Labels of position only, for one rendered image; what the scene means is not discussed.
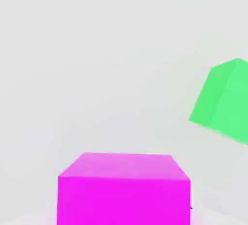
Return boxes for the small green cube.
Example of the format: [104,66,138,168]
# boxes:
[188,58,248,146]

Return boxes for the small magenta cube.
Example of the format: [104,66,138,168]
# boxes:
[57,152,192,225]

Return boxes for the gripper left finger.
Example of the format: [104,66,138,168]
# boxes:
[23,199,58,225]

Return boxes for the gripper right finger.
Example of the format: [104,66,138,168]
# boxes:
[190,199,227,225]

